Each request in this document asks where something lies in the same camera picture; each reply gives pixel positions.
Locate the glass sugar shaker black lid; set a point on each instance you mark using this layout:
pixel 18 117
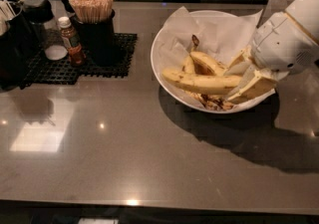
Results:
pixel 39 14

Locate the left spotted yellow banana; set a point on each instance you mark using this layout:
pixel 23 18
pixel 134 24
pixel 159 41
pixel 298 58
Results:
pixel 210 102

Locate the ripe yellow banana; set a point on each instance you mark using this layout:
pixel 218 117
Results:
pixel 201 84

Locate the middle yellow banana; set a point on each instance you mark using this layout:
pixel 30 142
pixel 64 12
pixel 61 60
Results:
pixel 207 63

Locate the white round bowl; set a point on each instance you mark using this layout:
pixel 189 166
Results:
pixel 203 59

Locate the black stir stick cup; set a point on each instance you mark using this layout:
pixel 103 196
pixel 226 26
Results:
pixel 99 40

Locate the black grid mat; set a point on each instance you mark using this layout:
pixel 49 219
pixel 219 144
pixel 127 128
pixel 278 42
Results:
pixel 43 71

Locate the bundle of wooden stir sticks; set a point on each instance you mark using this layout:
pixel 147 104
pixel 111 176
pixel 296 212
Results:
pixel 92 11

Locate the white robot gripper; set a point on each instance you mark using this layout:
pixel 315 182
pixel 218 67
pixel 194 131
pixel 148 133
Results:
pixel 281 46

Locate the small brown sauce bottle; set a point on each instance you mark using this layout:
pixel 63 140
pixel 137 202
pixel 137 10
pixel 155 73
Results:
pixel 72 42

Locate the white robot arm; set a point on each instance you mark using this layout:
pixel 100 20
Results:
pixel 303 8

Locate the white paper bowl liner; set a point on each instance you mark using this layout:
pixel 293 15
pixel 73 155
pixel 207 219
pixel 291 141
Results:
pixel 221 35

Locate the black container at left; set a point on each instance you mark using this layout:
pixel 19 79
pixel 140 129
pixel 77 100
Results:
pixel 18 43

